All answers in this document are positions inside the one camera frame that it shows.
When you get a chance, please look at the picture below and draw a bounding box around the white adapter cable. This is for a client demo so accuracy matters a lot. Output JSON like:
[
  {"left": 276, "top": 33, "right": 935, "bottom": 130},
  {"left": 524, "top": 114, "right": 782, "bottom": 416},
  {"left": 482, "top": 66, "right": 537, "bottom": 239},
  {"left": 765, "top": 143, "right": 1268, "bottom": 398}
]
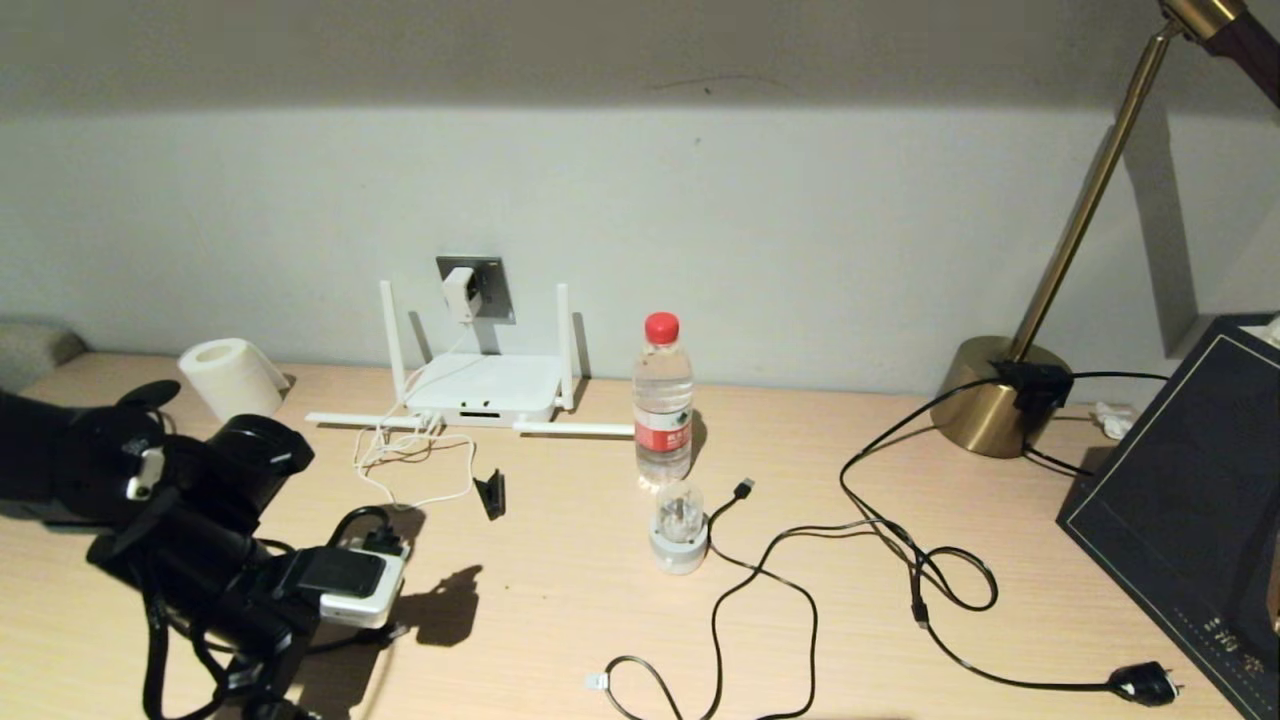
[{"left": 352, "top": 320, "right": 479, "bottom": 511}]

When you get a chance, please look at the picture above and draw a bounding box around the white power adapter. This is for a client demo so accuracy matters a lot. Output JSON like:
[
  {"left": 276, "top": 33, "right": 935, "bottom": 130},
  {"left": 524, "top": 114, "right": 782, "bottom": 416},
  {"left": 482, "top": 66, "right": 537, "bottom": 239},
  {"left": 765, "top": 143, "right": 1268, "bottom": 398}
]
[{"left": 442, "top": 266, "right": 482, "bottom": 324}]

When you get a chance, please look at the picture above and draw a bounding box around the white power adapter plug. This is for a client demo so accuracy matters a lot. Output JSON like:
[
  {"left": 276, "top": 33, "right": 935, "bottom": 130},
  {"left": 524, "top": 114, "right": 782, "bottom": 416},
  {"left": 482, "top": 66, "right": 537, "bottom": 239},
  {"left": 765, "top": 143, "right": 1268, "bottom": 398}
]
[{"left": 295, "top": 540, "right": 409, "bottom": 629}]

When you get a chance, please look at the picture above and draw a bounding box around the white wifi router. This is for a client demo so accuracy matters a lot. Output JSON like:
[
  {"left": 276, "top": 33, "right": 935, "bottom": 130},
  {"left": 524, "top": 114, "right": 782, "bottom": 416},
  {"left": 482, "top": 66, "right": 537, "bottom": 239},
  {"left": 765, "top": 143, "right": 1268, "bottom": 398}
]
[{"left": 307, "top": 281, "right": 637, "bottom": 438}]

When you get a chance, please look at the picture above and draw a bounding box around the white toilet paper roll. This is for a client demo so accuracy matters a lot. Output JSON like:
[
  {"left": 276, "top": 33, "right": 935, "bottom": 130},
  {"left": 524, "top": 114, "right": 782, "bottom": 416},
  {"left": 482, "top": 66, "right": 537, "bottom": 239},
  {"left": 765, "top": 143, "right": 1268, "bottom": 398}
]
[{"left": 179, "top": 339, "right": 293, "bottom": 423}]

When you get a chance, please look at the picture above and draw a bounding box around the black round desk grommet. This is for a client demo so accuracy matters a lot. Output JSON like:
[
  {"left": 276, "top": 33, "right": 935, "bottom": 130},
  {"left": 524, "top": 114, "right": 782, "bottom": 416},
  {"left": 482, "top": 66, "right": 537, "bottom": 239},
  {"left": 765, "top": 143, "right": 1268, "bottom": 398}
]
[{"left": 118, "top": 379, "right": 183, "bottom": 411}]

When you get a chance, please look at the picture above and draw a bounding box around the small white dome humidifier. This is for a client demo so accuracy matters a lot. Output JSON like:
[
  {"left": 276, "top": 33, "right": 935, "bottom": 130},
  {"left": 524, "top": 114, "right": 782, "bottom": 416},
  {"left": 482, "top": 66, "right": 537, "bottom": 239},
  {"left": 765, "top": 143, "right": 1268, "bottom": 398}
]
[{"left": 649, "top": 481, "right": 711, "bottom": 575}]

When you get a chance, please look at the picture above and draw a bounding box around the clear water bottle red cap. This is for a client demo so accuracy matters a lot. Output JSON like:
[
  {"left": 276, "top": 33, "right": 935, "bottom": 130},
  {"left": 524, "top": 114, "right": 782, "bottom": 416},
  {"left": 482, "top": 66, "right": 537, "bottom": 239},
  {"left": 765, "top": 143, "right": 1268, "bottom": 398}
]
[{"left": 631, "top": 312, "right": 695, "bottom": 488}]

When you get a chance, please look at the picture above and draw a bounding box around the brass desk lamp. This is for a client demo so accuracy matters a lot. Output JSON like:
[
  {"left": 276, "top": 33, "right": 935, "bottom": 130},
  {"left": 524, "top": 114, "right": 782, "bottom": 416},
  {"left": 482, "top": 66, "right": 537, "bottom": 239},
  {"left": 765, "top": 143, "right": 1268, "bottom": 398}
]
[{"left": 931, "top": 0, "right": 1280, "bottom": 460}]

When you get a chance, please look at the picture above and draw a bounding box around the grey wall socket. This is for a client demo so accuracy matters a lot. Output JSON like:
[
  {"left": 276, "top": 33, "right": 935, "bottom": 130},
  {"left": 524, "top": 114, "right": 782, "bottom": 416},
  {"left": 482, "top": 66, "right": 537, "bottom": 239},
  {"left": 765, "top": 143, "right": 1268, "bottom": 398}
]
[{"left": 435, "top": 256, "right": 517, "bottom": 324}]

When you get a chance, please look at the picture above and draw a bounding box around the black usb cable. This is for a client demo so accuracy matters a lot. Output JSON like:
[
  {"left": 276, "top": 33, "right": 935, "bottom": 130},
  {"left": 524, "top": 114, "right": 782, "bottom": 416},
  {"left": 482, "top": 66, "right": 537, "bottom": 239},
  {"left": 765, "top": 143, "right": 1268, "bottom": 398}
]
[{"left": 586, "top": 479, "right": 927, "bottom": 720}]

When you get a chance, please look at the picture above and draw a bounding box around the black inline switch box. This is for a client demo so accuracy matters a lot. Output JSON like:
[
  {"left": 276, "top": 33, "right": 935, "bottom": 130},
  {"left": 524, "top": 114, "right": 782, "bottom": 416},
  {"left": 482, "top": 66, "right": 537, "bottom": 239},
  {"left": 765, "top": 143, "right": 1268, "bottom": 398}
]
[{"left": 990, "top": 362, "right": 1075, "bottom": 421}]

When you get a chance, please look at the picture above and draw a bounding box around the black lamp power cord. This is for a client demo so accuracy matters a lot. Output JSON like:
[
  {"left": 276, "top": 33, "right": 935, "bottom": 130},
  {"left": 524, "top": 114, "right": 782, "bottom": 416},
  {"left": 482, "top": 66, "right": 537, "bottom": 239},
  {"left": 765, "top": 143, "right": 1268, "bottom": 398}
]
[{"left": 838, "top": 375, "right": 1186, "bottom": 708}]

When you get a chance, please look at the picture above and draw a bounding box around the thin black cable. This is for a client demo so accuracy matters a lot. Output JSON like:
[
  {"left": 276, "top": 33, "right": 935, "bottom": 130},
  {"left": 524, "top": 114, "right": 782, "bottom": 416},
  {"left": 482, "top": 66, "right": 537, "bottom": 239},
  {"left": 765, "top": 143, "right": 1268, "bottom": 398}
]
[{"left": 1020, "top": 372, "right": 1169, "bottom": 479}]

